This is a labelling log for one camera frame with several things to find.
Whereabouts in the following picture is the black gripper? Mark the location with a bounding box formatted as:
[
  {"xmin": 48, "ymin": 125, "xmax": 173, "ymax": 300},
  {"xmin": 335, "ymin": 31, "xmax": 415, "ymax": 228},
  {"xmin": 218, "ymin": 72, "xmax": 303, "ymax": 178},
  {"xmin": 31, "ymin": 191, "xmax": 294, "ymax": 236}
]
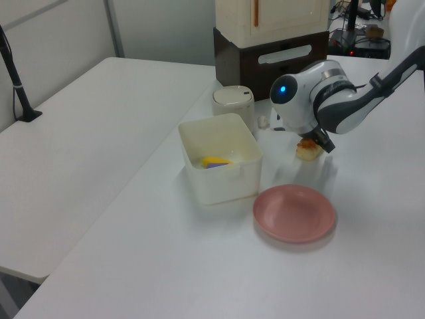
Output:
[{"xmin": 302, "ymin": 130, "xmax": 335, "ymax": 154}]

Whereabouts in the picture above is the orange glazed bread roll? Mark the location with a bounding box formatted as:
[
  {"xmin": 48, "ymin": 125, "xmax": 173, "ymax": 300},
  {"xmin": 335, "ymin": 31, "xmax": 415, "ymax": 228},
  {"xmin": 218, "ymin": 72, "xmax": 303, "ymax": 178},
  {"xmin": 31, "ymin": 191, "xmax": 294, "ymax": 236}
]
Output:
[{"xmin": 296, "ymin": 138, "xmax": 321, "ymax": 161}]

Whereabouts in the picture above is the pink plate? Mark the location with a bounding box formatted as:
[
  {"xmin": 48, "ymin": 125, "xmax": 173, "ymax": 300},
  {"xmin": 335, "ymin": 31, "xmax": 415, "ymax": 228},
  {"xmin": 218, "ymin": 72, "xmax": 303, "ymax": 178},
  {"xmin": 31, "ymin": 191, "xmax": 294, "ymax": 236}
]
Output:
[{"xmin": 252, "ymin": 184, "xmax": 336, "ymax": 244}]

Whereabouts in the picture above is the cream lidded trash can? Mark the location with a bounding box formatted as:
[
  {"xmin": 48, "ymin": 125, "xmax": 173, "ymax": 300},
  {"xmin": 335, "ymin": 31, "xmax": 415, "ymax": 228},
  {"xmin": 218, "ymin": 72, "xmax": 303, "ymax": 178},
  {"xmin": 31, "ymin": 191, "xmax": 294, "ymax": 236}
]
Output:
[{"xmin": 211, "ymin": 85, "xmax": 256, "ymax": 134}]

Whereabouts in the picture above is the black electronics box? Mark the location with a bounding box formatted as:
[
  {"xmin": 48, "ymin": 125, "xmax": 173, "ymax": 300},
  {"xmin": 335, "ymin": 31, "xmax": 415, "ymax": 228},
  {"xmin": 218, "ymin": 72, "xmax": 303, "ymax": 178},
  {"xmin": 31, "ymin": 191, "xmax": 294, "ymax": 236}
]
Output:
[{"xmin": 353, "ymin": 38, "xmax": 391, "ymax": 60}]

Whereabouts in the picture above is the cream open plastic bin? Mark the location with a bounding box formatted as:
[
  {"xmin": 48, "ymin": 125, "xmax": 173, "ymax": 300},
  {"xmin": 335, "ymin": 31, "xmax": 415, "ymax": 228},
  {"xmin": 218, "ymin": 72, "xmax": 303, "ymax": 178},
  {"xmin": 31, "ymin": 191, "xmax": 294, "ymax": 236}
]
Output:
[{"xmin": 178, "ymin": 112, "xmax": 264, "ymax": 205}]

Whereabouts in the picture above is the yellow banana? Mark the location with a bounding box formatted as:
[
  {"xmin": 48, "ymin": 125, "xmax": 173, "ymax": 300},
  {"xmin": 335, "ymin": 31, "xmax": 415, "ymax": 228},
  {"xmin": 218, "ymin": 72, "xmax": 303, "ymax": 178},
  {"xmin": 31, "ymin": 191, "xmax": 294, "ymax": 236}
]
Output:
[{"xmin": 201, "ymin": 156, "xmax": 233, "ymax": 166}]

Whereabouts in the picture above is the dark brown drawer cabinet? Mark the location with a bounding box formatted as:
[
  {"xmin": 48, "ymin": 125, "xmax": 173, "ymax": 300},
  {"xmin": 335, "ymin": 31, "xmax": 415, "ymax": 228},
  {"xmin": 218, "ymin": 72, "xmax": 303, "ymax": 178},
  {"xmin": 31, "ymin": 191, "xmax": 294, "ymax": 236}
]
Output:
[{"xmin": 212, "ymin": 27, "xmax": 329, "ymax": 102}]

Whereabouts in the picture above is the black monitor stand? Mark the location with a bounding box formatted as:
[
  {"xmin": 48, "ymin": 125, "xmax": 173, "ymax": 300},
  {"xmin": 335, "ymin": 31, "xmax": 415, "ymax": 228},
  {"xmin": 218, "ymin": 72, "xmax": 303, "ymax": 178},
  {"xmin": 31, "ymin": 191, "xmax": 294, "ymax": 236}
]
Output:
[{"xmin": 331, "ymin": 0, "xmax": 366, "ymax": 56}]

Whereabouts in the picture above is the white adjacent table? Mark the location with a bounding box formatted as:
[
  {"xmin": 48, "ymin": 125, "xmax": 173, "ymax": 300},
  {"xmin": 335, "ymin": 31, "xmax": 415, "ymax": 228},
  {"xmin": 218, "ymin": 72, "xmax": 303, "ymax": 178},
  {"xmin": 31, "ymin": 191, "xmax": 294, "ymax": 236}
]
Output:
[{"xmin": 0, "ymin": 56, "xmax": 216, "ymax": 285}]

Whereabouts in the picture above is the white drawer handle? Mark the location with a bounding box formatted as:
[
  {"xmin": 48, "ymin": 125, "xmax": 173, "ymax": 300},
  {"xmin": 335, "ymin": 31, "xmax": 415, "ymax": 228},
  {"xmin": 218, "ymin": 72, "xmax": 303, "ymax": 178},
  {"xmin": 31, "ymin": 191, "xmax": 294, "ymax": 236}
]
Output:
[{"xmin": 258, "ymin": 45, "xmax": 313, "ymax": 64}]

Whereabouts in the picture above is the cream storage box with handles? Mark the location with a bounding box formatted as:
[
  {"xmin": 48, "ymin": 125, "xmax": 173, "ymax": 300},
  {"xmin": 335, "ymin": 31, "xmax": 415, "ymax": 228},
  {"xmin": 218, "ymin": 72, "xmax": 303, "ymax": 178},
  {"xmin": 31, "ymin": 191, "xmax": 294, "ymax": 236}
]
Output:
[{"xmin": 214, "ymin": 0, "xmax": 330, "ymax": 47}]

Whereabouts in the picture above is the black camera stand pole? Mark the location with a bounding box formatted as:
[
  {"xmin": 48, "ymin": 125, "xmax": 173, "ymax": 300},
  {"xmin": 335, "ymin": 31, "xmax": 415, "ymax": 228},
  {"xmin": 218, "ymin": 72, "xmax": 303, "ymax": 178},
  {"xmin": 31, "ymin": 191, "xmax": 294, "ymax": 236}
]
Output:
[{"xmin": 0, "ymin": 25, "xmax": 43, "ymax": 124}]

